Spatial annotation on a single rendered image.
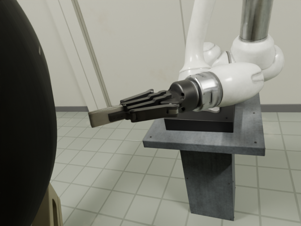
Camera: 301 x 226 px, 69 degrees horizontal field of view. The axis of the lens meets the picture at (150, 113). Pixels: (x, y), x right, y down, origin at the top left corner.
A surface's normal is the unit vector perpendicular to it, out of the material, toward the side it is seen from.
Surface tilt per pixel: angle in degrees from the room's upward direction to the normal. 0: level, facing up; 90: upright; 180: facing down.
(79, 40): 90
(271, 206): 0
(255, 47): 63
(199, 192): 90
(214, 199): 90
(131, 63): 90
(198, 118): 3
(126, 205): 0
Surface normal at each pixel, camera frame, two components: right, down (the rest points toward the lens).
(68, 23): -0.34, 0.51
